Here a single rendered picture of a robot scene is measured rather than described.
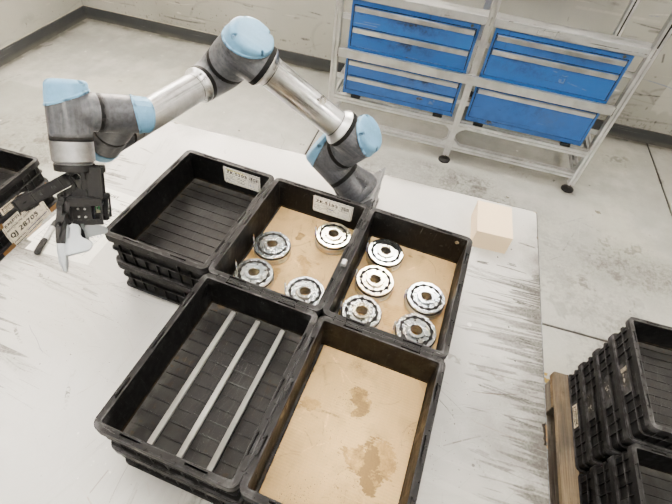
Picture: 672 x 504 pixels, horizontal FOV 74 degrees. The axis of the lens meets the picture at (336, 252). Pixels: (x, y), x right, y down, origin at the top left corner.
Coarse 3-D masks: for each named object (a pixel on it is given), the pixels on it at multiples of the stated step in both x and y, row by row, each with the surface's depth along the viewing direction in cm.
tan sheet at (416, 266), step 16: (416, 256) 130; (432, 256) 130; (400, 272) 125; (416, 272) 126; (432, 272) 126; (448, 272) 127; (352, 288) 120; (400, 288) 121; (448, 288) 123; (384, 304) 117; (400, 304) 118; (384, 320) 114; (432, 320) 115
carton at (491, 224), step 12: (480, 204) 156; (492, 204) 157; (480, 216) 152; (492, 216) 153; (504, 216) 153; (480, 228) 148; (492, 228) 149; (504, 228) 149; (480, 240) 150; (492, 240) 149; (504, 240) 148; (504, 252) 151
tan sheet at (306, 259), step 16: (272, 224) 133; (288, 224) 134; (304, 224) 134; (320, 224) 135; (304, 240) 130; (304, 256) 126; (320, 256) 126; (336, 256) 127; (288, 272) 122; (304, 272) 122; (320, 272) 123; (272, 288) 117
